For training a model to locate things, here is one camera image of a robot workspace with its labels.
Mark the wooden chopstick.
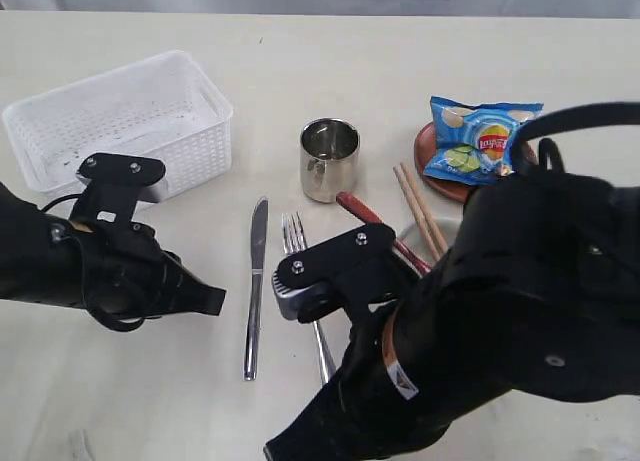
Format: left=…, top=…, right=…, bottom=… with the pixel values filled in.
left=400, top=162, right=448, bottom=255
left=393, top=163, right=442, bottom=261

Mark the brown wooden plate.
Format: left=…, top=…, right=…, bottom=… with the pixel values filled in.
left=414, top=118, right=521, bottom=202

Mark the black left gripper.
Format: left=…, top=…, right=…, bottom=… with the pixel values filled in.
left=74, top=221, right=226, bottom=331

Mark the pale green ceramic bowl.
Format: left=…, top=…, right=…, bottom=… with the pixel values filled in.
left=397, top=216, right=464, bottom=262

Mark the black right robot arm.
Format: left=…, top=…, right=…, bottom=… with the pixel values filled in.
left=264, top=138, right=639, bottom=460

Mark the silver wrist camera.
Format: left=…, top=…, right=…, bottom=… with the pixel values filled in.
left=70, top=153, right=167, bottom=228
left=272, top=223, right=415, bottom=324

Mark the blue chips bag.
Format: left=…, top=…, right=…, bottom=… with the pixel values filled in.
left=423, top=96, right=544, bottom=186

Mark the white perforated plastic basket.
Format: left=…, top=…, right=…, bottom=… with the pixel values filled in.
left=2, top=50, right=233, bottom=200

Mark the silver table knife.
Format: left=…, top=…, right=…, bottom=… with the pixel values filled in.
left=243, top=196, right=269, bottom=381

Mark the silver metal fork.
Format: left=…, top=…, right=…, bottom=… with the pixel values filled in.
left=282, top=213, right=336, bottom=384

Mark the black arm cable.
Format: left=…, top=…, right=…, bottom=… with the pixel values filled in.
left=38, top=193, right=84, bottom=215
left=507, top=101, right=640, bottom=182

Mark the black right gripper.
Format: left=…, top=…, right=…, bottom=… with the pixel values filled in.
left=264, top=310, right=450, bottom=460

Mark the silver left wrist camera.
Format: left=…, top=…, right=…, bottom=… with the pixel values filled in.
left=70, top=153, right=167, bottom=228

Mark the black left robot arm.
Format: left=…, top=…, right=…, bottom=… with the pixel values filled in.
left=1, top=187, right=226, bottom=332

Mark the red-brown wooden spoon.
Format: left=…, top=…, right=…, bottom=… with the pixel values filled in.
left=335, top=191, right=430, bottom=275

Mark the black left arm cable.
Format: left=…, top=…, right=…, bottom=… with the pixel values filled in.
left=38, top=193, right=84, bottom=215

